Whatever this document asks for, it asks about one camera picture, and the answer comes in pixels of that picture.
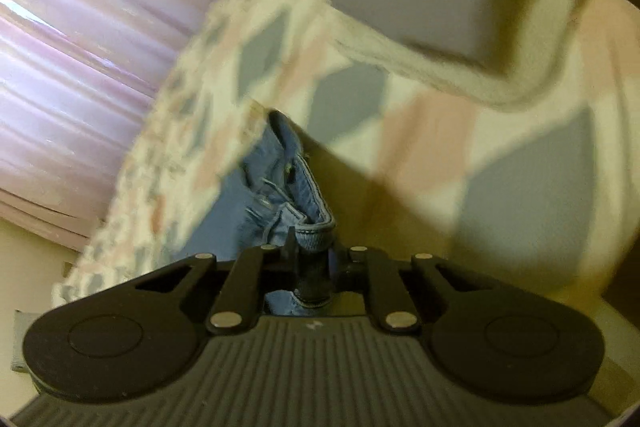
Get pink curtain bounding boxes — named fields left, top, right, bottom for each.
left=0, top=0, right=281, bottom=253

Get patchwork diamond pattern quilt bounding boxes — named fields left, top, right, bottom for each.
left=52, top=0, right=640, bottom=308

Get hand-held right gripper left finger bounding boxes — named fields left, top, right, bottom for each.
left=132, top=228, right=312, bottom=338

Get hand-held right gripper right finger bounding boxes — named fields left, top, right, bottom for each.
left=312, top=245, right=501, bottom=336

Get grey cushion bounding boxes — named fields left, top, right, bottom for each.
left=12, top=309, right=33, bottom=375

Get blue denim jeans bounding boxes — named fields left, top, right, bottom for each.
left=192, top=109, right=337, bottom=315

